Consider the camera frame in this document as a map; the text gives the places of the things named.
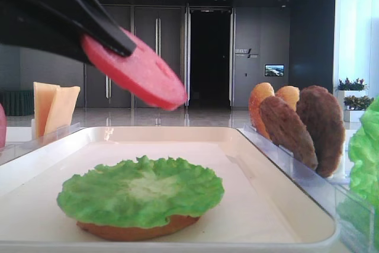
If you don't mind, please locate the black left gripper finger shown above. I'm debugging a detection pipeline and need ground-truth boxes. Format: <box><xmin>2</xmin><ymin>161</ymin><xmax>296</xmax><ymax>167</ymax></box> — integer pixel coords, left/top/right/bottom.
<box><xmin>44</xmin><ymin>0</ymin><xmax>137</xmax><ymax>57</ymax></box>
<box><xmin>0</xmin><ymin>0</ymin><xmax>98</xmax><ymax>68</ymax></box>

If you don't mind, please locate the red tomato slice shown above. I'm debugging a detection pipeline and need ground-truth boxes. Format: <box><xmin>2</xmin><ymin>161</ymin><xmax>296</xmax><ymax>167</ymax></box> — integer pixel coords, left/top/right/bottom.
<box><xmin>81</xmin><ymin>29</ymin><xmax>187</xmax><ymax>111</ymax></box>
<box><xmin>0</xmin><ymin>104</ymin><xmax>7</xmax><ymax>148</ymax></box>

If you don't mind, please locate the front cheese slice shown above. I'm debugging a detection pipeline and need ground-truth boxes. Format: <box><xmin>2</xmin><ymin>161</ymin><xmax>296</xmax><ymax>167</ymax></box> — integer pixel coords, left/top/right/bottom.
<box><xmin>44</xmin><ymin>86</ymin><xmax>81</xmax><ymax>135</ymax></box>

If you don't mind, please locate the green lettuce leaf on bun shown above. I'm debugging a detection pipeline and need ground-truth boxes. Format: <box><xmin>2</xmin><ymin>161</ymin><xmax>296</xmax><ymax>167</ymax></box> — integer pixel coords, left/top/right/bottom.
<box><xmin>57</xmin><ymin>155</ymin><xmax>224</xmax><ymax>229</ymax></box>

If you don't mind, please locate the rear bread slice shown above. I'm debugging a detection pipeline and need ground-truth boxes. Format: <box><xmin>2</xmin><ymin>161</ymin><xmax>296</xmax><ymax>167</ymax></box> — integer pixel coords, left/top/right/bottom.
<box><xmin>248</xmin><ymin>82</ymin><xmax>275</xmax><ymax>140</ymax></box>

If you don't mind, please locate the rear brown meat patty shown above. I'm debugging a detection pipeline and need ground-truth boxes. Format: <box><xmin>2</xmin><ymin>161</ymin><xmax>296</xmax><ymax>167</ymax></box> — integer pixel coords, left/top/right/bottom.
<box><xmin>259</xmin><ymin>96</ymin><xmax>318</xmax><ymax>170</ymax></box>

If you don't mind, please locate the brown meat patty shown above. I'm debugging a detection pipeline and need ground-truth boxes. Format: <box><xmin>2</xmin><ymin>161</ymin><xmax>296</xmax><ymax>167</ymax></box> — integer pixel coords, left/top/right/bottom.
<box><xmin>296</xmin><ymin>85</ymin><xmax>345</xmax><ymax>178</ymax></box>
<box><xmin>259</xmin><ymin>96</ymin><xmax>318</xmax><ymax>170</ymax></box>

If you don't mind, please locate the front brown meat patty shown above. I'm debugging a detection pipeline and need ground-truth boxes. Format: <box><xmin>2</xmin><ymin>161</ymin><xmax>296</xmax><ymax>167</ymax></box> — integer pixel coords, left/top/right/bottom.
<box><xmin>296</xmin><ymin>85</ymin><xmax>345</xmax><ymax>178</ymax></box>

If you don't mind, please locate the green lettuce leaf in rack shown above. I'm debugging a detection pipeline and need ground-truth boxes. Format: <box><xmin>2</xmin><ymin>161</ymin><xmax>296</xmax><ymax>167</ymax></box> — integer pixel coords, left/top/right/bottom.
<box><xmin>338</xmin><ymin>98</ymin><xmax>378</xmax><ymax>242</ymax></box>

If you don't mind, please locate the dark green bench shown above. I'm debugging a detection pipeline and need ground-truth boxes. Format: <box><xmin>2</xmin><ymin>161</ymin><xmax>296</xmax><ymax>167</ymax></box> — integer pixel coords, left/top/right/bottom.
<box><xmin>1</xmin><ymin>90</ymin><xmax>34</xmax><ymax>116</ymax></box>

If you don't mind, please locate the middle dark double door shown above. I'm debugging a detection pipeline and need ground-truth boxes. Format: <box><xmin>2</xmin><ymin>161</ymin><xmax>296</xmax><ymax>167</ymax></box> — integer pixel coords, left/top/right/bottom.
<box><xmin>134</xmin><ymin>5</ymin><xmax>182</xmax><ymax>109</ymax></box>

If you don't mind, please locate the dark double door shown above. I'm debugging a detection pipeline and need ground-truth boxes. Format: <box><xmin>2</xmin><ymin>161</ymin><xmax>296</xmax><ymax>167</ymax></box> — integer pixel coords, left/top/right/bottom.
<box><xmin>85</xmin><ymin>5</ymin><xmax>131</xmax><ymax>108</ymax></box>
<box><xmin>134</xmin><ymin>5</ymin><xmax>182</xmax><ymax>109</ymax></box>

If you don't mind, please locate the left dark double door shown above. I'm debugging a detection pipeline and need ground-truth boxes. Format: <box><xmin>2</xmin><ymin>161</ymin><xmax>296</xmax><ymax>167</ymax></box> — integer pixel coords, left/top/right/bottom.
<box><xmin>85</xmin><ymin>5</ymin><xmax>131</xmax><ymax>108</ymax></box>

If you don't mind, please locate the clear left rack front strip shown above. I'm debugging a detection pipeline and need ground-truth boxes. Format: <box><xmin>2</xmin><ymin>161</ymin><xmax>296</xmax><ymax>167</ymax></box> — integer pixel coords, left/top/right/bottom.
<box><xmin>1</xmin><ymin>123</ymin><xmax>81</xmax><ymax>165</ymax></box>

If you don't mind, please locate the clear rack strip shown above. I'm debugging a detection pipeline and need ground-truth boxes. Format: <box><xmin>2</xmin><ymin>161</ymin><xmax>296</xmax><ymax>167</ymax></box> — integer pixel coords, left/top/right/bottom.
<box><xmin>241</xmin><ymin>124</ymin><xmax>378</xmax><ymax>252</ymax></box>
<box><xmin>1</xmin><ymin>123</ymin><xmax>81</xmax><ymax>165</ymax></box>

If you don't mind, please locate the bottom bun on tray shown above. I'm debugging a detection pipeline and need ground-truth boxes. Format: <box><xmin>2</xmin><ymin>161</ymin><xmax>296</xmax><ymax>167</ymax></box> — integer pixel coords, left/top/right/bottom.
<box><xmin>76</xmin><ymin>215</ymin><xmax>201</xmax><ymax>242</ymax></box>

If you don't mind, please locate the beige plastic tray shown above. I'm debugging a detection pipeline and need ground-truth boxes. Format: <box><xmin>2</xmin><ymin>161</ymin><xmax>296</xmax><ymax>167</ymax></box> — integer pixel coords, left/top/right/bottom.
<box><xmin>1</xmin><ymin>126</ymin><xmax>339</xmax><ymax>252</ymax></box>

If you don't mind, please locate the upper potted flower planter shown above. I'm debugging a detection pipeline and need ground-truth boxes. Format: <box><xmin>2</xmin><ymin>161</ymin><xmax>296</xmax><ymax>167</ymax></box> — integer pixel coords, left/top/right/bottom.
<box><xmin>336</xmin><ymin>78</ymin><xmax>367</xmax><ymax>108</ymax></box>

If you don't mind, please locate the potted flower planter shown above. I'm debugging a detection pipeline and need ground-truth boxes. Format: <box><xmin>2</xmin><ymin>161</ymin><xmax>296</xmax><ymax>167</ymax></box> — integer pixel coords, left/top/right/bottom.
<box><xmin>336</xmin><ymin>78</ymin><xmax>367</xmax><ymax>108</ymax></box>
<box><xmin>343</xmin><ymin>95</ymin><xmax>374</xmax><ymax>123</ymax></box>

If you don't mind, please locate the lower potted flower planter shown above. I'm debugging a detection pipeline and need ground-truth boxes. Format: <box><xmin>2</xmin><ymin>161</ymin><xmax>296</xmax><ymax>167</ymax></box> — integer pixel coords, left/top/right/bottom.
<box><xmin>343</xmin><ymin>95</ymin><xmax>374</xmax><ymax>123</ymax></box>

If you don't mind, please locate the white patty pusher block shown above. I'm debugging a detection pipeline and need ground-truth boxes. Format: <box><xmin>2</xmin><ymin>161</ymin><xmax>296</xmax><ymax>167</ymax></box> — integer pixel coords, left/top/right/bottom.
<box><xmin>326</xmin><ymin>146</ymin><xmax>349</xmax><ymax>185</ymax></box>

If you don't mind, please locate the clear right rack front strip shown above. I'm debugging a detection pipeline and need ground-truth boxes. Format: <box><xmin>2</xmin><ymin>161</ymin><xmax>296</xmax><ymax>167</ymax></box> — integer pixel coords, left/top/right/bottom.
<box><xmin>241</xmin><ymin>124</ymin><xmax>378</xmax><ymax>252</ymax></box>

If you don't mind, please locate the wall display screen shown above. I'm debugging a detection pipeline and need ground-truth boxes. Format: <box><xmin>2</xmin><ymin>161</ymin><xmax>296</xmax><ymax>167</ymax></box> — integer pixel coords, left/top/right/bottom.
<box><xmin>264</xmin><ymin>65</ymin><xmax>284</xmax><ymax>77</ymax></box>

